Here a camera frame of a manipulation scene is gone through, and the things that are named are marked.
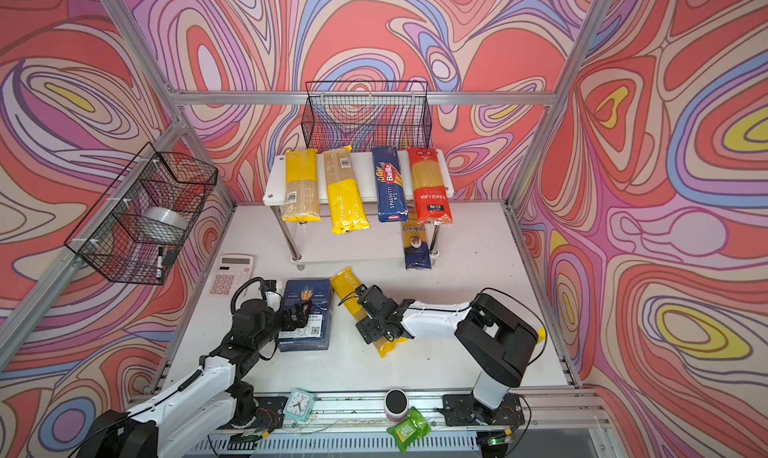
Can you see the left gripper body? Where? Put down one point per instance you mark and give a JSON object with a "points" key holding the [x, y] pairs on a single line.
{"points": [[272, 326]]}

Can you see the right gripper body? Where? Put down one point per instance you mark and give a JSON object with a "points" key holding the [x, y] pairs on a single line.
{"points": [[373, 328]]}

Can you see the blue Barilla pasta box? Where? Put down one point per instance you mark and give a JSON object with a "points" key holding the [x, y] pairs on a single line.
{"points": [[316, 334]]}

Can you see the yellow Pastatime spaghetti bag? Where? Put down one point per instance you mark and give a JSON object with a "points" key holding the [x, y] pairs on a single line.
{"points": [[344, 285]]}

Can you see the blue yellow Ankara spaghetti bag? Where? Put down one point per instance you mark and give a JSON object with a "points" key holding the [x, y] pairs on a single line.
{"points": [[415, 243]]}

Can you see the yellow clear spaghetti bag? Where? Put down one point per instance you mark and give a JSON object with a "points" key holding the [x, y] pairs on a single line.
{"points": [[301, 192]]}

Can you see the yellow narrow spaghetti bag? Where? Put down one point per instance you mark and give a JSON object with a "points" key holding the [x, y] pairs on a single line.
{"points": [[344, 199]]}

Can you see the blue Barilla spaghetti box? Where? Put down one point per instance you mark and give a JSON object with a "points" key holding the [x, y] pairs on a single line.
{"points": [[391, 200]]}

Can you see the red spaghetti bag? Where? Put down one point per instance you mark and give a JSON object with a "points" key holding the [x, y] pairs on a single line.
{"points": [[430, 196]]}

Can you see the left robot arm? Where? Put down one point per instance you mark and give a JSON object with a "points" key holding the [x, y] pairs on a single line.
{"points": [[213, 395]]}

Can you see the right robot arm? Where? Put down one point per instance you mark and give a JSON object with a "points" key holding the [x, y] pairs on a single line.
{"points": [[499, 341]]}

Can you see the white two-tier shelf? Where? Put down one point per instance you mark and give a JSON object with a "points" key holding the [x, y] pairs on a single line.
{"points": [[314, 242]]}

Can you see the white pink calculator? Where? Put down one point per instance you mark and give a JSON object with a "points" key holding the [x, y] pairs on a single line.
{"points": [[230, 272]]}

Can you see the mint alarm clock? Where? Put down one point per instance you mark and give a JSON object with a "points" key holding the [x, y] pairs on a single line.
{"points": [[299, 405]]}

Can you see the green snack packet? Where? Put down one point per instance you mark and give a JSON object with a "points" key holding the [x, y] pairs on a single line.
{"points": [[410, 429]]}

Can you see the black marker pen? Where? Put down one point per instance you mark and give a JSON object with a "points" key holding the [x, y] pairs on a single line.
{"points": [[159, 264]]}

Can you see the silver tape roll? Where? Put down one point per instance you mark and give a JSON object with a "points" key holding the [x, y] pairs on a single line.
{"points": [[163, 225]]}

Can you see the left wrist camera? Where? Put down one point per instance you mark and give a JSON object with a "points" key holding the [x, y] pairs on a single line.
{"points": [[273, 296]]}

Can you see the black wire basket left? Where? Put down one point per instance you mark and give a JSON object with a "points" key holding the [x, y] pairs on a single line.
{"points": [[160, 196]]}

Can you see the black wire basket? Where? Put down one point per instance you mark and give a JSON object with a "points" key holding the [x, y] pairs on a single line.
{"points": [[365, 114], [160, 196]]}

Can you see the black wire basket back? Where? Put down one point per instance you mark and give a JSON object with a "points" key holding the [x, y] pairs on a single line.
{"points": [[365, 114]]}

